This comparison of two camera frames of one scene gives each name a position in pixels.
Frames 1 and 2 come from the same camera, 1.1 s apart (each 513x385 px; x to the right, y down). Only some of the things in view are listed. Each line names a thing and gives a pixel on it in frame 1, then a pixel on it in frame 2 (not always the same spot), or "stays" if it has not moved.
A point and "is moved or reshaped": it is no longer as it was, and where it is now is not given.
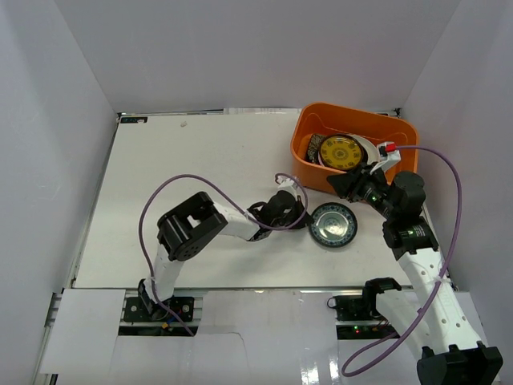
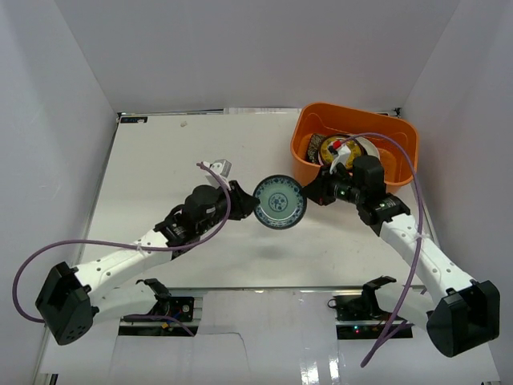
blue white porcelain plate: (333, 224) is moved or reshaped
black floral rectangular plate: (313, 153) stays
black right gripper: (353, 180) to (318, 190)
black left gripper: (299, 214) to (237, 199)
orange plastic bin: (317, 118) stays
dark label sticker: (134, 119) stays
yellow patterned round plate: (341, 151) stays
